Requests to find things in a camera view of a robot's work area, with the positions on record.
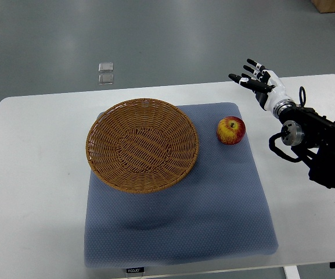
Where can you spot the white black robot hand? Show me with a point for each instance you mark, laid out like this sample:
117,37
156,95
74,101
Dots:
269,91

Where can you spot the wooden cabinet corner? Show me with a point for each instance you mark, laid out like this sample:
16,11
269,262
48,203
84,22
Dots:
324,6

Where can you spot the blue grey cushion mat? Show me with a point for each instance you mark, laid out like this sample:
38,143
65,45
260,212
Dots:
218,210

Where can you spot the red yellow apple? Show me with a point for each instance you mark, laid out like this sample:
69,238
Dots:
231,130

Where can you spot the brown wicker basket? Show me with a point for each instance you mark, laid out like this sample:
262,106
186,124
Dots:
142,146

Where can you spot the upper floor metal plate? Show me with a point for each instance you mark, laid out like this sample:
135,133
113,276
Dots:
105,67

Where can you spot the white table leg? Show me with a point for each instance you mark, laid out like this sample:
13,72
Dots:
291,272

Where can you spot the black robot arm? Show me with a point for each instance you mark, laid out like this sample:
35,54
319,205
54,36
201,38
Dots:
307,137

